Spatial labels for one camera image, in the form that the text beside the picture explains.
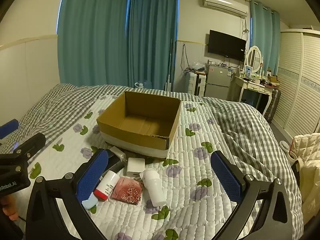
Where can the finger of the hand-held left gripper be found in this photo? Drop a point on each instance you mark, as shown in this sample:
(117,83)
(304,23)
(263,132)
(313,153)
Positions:
(31,142)
(8,128)

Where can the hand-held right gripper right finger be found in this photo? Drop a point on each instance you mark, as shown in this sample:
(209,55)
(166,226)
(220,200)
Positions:
(226,177)

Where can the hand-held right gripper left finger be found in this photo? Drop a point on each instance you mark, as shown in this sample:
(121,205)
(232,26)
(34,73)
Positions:
(92,177)

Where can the white tube with red cap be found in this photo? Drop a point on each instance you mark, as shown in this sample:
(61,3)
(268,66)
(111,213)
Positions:
(108,183)

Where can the light blue small item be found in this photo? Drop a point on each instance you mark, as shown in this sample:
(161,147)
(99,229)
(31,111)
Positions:
(90,202)

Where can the small white package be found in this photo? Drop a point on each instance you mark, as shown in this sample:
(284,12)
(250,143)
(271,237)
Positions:
(117,152)

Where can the pink floral card case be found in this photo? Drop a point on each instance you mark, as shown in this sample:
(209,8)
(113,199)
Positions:
(127,192)

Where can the white square adapter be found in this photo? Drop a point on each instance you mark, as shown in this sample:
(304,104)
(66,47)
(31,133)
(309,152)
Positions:
(136,167)

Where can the cardboard box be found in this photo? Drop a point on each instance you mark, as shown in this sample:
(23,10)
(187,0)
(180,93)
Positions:
(135,137)

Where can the small white box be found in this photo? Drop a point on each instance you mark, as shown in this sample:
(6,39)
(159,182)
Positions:
(155,187)

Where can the person's left hand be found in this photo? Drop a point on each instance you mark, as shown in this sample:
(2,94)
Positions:
(8,207)

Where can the white quilted floral mat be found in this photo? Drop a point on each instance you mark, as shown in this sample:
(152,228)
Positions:
(187,205)

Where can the white cup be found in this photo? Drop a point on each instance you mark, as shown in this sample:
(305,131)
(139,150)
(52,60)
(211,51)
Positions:
(285,145)

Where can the cream quilted jacket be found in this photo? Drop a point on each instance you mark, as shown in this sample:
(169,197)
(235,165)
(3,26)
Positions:
(310,160)

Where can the dark checkered suitcase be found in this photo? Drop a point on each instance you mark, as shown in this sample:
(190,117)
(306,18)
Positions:
(273,103)

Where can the white dressing table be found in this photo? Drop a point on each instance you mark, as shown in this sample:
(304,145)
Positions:
(252,86)

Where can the grey small fridge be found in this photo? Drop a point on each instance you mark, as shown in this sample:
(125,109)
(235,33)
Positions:
(218,82)

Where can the white ribbed suitcase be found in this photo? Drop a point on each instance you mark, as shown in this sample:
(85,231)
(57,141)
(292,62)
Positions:
(193,83)

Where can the clear plastic bag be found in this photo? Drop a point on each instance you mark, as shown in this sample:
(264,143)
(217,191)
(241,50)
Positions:
(197,67)

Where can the white louvred wardrobe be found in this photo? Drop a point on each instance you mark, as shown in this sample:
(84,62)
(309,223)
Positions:
(297,85)

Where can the white oval vanity mirror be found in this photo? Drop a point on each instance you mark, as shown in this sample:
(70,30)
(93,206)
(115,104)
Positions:
(253,58)

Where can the wide teal curtain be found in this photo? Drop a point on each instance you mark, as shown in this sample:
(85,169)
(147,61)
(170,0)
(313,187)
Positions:
(92,35)

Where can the white mop stick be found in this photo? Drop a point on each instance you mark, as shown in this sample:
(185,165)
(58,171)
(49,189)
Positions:
(170,65)

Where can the teal curtain beside wardrobe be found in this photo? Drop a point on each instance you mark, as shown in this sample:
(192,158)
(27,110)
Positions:
(265,37)

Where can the narrow teal curtain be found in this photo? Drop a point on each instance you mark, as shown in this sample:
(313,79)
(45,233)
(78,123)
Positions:
(153,37)

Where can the white air conditioner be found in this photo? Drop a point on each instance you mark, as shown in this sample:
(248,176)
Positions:
(225,5)

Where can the small photo frame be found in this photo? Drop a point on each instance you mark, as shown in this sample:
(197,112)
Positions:
(248,72)

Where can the black wall television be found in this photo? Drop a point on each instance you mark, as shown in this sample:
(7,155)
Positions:
(226,45)

